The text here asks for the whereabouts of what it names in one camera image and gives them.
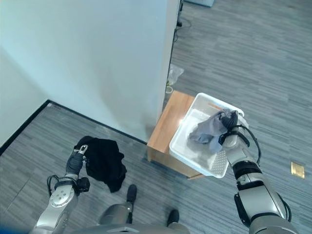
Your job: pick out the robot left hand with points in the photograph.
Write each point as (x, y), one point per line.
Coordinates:
(75, 161)

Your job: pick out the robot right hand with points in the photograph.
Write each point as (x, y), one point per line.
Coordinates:
(230, 120)

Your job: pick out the grey garment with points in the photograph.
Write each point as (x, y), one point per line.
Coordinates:
(209, 130)

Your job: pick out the black garment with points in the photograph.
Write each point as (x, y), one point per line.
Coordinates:
(104, 161)

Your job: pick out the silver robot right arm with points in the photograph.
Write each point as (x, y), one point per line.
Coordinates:
(253, 185)

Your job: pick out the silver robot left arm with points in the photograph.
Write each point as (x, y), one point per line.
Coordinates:
(57, 202)

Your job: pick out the white plastic laundry basket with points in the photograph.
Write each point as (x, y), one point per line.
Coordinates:
(192, 143)

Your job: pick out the bed with white sheet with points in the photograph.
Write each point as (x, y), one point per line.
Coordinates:
(85, 61)

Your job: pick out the wooden bedside cabinet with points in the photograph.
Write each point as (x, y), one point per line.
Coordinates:
(168, 131)

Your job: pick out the robot dark left foot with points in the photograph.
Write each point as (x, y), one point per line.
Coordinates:
(131, 192)

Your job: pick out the robot dark foot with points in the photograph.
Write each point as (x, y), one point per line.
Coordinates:
(173, 216)
(131, 192)

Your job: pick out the roll of tape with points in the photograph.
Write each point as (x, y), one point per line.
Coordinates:
(169, 89)

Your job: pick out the clear plastic bag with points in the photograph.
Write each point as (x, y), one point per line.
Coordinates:
(175, 74)

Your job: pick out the robot silver torso and legs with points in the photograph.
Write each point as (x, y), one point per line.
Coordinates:
(126, 219)

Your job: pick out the brass floor socket plate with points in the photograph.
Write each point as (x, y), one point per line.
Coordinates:
(297, 169)

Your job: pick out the robot dark right foot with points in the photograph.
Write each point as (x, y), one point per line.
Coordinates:
(173, 216)

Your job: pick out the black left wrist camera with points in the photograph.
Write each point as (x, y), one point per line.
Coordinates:
(83, 184)

